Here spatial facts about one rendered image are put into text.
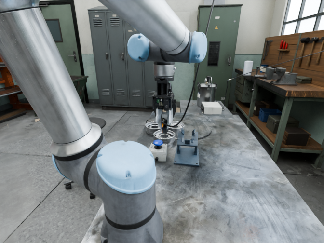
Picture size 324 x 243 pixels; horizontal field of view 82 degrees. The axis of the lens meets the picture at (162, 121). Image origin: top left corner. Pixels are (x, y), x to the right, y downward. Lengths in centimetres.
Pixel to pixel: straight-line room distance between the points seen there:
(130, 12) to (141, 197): 33
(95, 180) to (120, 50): 345
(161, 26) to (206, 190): 49
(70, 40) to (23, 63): 439
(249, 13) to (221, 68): 112
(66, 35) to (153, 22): 444
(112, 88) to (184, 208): 349
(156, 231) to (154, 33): 42
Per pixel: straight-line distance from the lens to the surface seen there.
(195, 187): 66
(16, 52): 37
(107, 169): 36
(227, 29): 379
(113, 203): 40
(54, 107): 39
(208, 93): 184
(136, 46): 56
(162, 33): 41
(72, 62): 478
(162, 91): 67
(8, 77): 499
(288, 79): 244
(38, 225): 183
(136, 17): 36
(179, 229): 55
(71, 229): 170
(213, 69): 377
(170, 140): 87
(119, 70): 380
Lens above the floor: 123
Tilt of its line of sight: 22 degrees down
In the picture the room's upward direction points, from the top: straight up
